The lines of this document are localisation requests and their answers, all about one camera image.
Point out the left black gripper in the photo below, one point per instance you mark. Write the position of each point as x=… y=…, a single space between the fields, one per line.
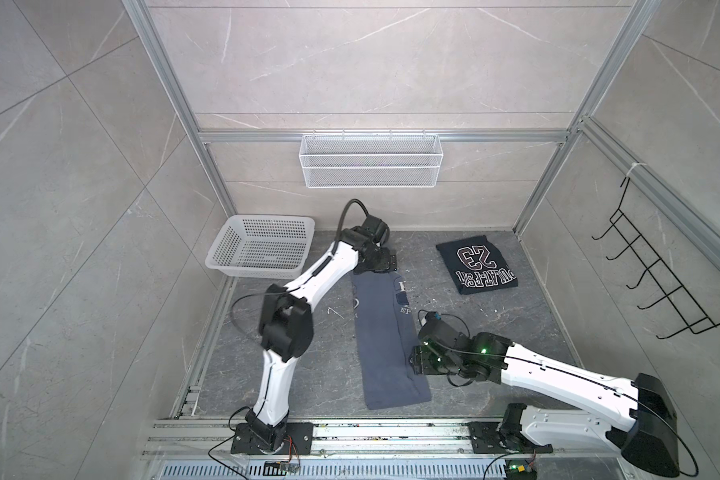
x=388 y=261

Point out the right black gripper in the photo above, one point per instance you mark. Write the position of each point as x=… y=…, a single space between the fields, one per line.
x=419 y=361

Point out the grey blue tank top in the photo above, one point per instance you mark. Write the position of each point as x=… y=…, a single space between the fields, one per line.
x=386 y=337

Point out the navy tank top red trim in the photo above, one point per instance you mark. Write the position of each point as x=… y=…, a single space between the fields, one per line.
x=476 y=265

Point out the white plastic laundry basket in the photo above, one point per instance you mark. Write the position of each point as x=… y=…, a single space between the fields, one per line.
x=262 y=246

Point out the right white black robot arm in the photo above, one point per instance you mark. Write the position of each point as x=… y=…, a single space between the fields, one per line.
x=634 y=418

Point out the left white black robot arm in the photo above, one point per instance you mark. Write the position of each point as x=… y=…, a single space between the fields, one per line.
x=286 y=325

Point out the small circuit board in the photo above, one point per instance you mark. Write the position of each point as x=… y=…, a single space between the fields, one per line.
x=280 y=468

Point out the white zip tie upper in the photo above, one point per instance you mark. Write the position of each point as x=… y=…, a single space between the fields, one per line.
x=634 y=166

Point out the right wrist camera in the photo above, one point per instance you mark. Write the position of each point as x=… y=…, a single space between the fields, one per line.
x=431 y=316

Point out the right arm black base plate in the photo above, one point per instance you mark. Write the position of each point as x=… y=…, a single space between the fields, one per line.
x=496 y=438

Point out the white wire mesh wall basket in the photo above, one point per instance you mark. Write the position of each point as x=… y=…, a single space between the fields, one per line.
x=392 y=160

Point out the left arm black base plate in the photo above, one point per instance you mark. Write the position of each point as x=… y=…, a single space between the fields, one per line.
x=290 y=437

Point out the black wire hook rack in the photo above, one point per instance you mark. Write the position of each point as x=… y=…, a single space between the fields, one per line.
x=694 y=319

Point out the aluminium mounting rail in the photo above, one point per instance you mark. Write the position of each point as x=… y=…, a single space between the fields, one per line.
x=390 y=438

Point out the white slotted cable duct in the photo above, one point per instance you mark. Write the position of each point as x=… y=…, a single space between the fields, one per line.
x=344 y=469

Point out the aluminium frame profiles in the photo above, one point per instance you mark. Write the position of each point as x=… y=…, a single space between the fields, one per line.
x=692 y=224

